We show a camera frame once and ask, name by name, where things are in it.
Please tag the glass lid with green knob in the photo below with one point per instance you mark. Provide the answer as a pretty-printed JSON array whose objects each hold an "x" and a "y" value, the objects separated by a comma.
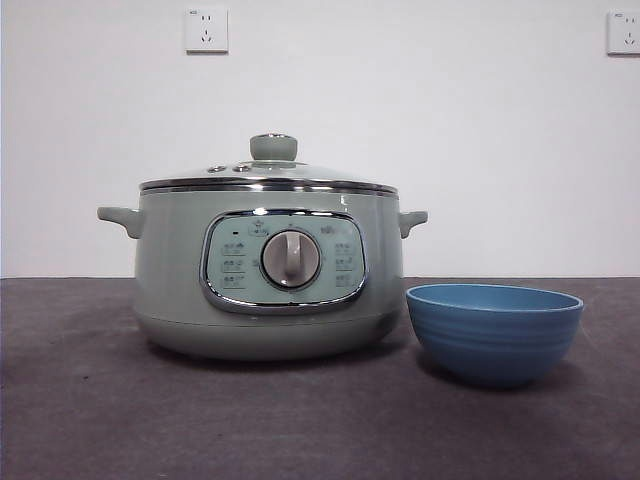
[{"x": 272, "y": 147}]

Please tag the blue ribbed bowl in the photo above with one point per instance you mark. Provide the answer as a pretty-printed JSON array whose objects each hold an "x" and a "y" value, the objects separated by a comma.
[{"x": 495, "y": 345}]

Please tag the pale green electric steamer pot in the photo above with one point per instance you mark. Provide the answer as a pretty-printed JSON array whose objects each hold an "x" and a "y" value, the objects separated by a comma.
[{"x": 170, "y": 280}]

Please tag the white wall socket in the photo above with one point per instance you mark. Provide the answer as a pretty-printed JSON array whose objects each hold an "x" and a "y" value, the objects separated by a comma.
[
  {"x": 207, "y": 30},
  {"x": 625, "y": 32}
]

